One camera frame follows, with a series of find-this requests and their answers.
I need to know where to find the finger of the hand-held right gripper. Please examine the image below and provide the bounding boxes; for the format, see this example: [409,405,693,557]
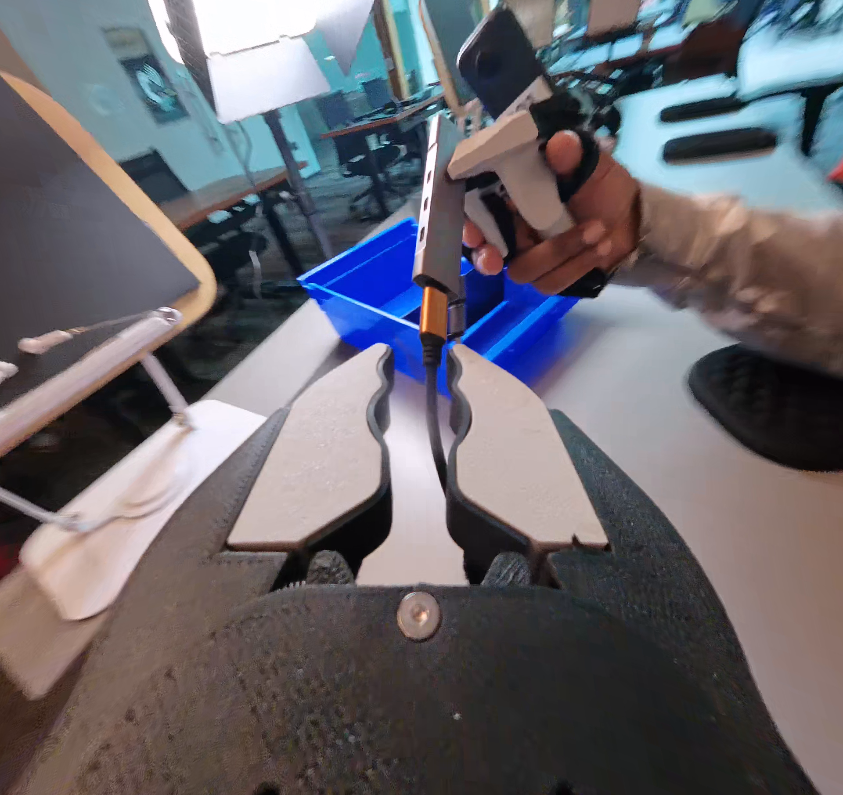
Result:
[463,191,512,260]
[447,123,529,182]

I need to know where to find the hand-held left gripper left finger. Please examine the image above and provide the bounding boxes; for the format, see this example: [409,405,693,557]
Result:
[226,342,396,552]

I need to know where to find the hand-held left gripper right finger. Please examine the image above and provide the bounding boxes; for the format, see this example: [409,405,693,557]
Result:
[447,342,611,555]

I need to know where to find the grey usb hub with cable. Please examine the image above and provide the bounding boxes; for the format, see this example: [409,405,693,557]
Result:
[410,113,470,343]

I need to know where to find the black cable wide orange plugs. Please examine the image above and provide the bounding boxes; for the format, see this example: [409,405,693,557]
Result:
[419,285,455,496]

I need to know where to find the person's right forearm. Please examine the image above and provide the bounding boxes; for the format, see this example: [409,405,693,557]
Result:
[612,182,843,374]

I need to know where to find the person's right hand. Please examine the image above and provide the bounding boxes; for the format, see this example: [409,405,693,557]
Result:
[461,130,644,298]

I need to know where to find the blue plastic bin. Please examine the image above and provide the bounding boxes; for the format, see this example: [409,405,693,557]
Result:
[298,217,580,397]

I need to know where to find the black oval pad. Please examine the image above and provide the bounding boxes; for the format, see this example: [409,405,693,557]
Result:
[660,93,748,124]
[664,126,778,165]

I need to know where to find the studio light on stand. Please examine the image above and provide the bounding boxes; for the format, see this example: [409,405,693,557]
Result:
[128,0,396,261]

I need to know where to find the black honeycomb pad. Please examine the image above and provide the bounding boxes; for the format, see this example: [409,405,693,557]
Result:
[688,346,843,473]

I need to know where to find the wooden top desk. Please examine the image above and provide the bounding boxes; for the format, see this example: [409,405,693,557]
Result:
[158,163,310,282]

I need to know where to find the round logo wall poster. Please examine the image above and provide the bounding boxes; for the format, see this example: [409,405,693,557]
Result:
[122,51,188,124]

